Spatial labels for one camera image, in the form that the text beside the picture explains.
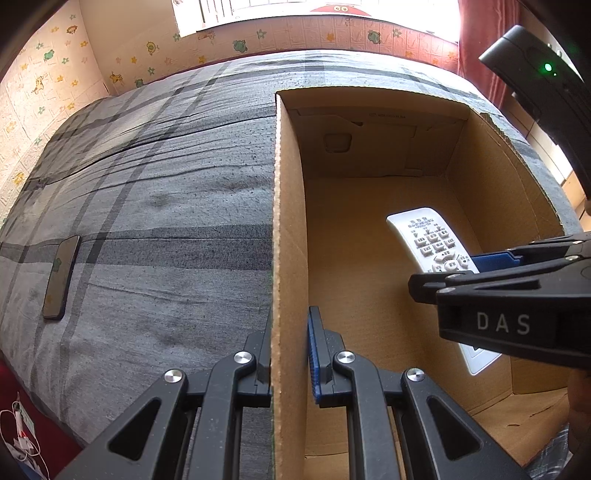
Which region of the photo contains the person's right forearm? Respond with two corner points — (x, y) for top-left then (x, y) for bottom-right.
(567, 369), (591, 455)

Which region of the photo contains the cardboard box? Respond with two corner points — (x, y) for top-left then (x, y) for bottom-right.
(270, 87), (566, 480)

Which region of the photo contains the red curtain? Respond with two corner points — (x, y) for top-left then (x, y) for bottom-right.
(457, 0), (522, 77)

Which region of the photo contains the black smartphone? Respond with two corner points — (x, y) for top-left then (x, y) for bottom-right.
(42, 234), (81, 320)

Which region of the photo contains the grey plaid blanket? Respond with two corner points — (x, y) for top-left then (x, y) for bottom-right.
(0, 48), (583, 480)

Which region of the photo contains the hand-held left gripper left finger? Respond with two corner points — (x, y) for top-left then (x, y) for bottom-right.
(55, 318), (273, 480)

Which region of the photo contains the barred window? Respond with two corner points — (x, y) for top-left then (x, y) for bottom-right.
(171, 0), (462, 38)

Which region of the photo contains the white remote control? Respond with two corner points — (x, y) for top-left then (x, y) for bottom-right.
(386, 208), (502, 376)

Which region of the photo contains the red mattress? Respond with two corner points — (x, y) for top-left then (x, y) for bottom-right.
(0, 360), (88, 480)

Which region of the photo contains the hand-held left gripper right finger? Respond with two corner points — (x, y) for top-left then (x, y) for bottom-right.
(307, 305), (532, 480)

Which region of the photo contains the white charging cable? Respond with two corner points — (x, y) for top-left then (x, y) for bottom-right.
(0, 392), (51, 480)

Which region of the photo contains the plaid clothing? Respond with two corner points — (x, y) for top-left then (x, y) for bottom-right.
(526, 425), (578, 480)

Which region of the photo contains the red window decoration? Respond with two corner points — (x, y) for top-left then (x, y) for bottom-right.
(309, 0), (370, 17)

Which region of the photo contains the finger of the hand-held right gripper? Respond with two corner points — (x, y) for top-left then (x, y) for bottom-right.
(409, 258), (591, 305)
(472, 232), (591, 278)

